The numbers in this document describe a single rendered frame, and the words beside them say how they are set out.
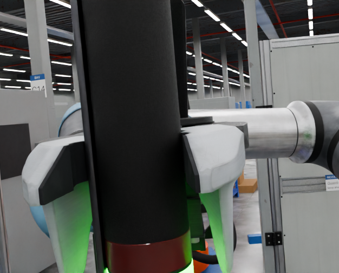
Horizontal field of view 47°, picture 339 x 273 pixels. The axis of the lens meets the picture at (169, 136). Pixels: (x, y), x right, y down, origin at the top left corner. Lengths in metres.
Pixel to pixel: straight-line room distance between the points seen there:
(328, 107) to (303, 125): 0.05
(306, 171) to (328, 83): 0.44
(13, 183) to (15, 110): 0.78
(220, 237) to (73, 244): 0.06
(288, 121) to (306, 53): 1.47
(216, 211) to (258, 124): 0.42
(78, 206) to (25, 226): 4.47
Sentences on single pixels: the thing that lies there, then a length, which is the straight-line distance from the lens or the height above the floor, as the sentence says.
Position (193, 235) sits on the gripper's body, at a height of 1.61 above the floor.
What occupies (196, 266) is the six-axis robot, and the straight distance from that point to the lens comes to 4.23.
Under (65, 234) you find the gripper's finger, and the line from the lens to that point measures 0.16.
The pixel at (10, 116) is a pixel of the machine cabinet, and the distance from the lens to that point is 4.47.
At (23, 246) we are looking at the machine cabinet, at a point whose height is 0.42.
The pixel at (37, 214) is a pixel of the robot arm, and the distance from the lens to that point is 0.42.
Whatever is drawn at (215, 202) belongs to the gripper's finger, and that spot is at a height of 1.64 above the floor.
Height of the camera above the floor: 1.67
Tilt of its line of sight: 3 degrees down
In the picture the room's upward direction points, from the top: 5 degrees counter-clockwise
